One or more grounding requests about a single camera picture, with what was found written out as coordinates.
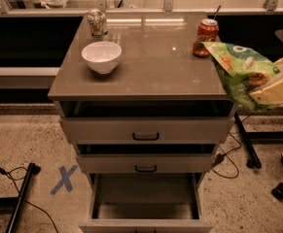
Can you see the red soda can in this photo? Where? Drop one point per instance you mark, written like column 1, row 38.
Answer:
column 207, row 32

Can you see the middle drawer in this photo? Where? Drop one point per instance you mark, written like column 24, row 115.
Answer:
column 191, row 158

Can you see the green white soda can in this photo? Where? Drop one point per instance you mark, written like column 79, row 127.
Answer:
column 97, row 23

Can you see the bottom drawer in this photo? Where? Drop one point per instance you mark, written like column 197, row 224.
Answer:
column 145, row 203

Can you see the black stand leg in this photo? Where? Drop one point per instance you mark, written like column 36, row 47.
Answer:
column 251, row 138
column 12, row 205

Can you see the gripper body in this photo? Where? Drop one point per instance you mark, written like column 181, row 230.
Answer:
column 274, row 93

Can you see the grey drawer cabinet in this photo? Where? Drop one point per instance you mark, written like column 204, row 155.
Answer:
column 158, row 75

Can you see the white bowl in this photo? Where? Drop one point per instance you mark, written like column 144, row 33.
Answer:
column 102, row 57

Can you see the drawer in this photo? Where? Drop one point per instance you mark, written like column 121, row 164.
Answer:
column 145, row 203
column 146, row 130
column 191, row 158

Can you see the blue tape cross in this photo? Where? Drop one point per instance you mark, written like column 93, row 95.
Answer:
column 65, row 179

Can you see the top drawer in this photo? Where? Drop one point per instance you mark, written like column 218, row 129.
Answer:
column 146, row 130

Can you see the black stand leg right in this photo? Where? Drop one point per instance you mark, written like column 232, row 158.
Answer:
column 251, row 138

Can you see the black stand leg left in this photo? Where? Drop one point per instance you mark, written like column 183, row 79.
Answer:
column 12, row 205

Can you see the green rice chip bag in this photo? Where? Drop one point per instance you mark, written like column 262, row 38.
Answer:
column 241, row 70

